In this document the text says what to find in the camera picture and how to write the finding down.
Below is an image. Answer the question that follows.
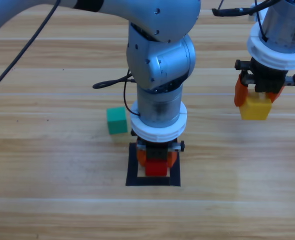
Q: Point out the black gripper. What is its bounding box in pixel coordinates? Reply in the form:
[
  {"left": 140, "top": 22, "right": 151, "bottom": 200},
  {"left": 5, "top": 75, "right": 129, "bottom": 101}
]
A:
[
  {"left": 234, "top": 56, "right": 295, "bottom": 108},
  {"left": 131, "top": 129, "right": 186, "bottom": 169}
]

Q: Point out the red cube block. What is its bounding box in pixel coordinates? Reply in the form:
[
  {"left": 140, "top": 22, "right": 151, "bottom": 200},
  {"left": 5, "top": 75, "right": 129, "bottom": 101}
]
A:
[{"left": 144, "top": 159, "right": 169, "bottom": 177}]

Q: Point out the yellow cube block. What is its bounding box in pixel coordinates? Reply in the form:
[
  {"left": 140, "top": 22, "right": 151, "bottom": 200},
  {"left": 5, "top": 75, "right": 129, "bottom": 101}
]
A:
[{"left": 238, "top": 93, "right": 273, "bottom": 121}]

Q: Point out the green cube block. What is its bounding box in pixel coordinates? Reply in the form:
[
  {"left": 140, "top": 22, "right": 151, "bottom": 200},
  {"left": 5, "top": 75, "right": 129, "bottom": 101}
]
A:
[{"left": 106, "top": 106, "right": 129, "bottom": 135}]

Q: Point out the black tape square outline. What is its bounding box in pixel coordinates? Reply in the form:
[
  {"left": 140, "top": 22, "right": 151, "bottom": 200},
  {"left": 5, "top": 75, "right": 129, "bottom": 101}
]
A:
[{"left": 125, "top": 142, "right": 182, "bottom": 187}]

